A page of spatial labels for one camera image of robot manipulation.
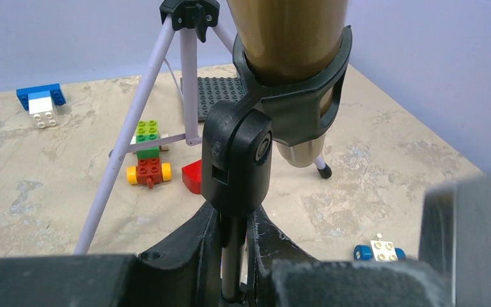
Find red and grey brick hammer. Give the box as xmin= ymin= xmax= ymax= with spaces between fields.
xmin=182 ymin=160 xmax=202 ymax=194

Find blue and white bricks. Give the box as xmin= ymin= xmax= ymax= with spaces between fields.
xmin=16 ymin=83 xmax=66 ymax=129

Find white brick car blue wheels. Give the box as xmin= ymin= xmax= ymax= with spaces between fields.
xmin=353 ymin=233 xmax=407 ymax=262

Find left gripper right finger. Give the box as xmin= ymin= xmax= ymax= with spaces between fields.
xmin=247 ymin=207 xmax=453 ymax=306

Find red brick yellow wheels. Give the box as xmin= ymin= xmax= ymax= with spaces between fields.
xmin=126 ymin=158 xmax=172 ymax=189

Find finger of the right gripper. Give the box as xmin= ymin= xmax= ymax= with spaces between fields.
xmin=418 ymin=174 xmax=491 ymax=306

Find lilac music stand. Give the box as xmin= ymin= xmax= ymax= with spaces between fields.
xmin=72 ymin=0 xmax=333 ymax=256

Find dark grey building baseplate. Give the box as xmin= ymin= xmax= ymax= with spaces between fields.
xmin=197 ymin=77 xmax=245 ymax=122

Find gold microphone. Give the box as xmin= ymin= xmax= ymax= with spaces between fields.
xmin=226 ymin=0 xmax=350 ymax=169

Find green brick toy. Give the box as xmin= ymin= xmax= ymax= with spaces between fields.
xmin=130 ymin=120 xmax=169 ymax=159

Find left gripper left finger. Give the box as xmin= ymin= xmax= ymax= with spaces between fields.
xmin=0 ymin=204 xmax=221 ymax=306

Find black microphone stand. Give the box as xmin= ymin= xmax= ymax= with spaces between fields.
xmin=201 ymin=26 xmax=352 ymax=306

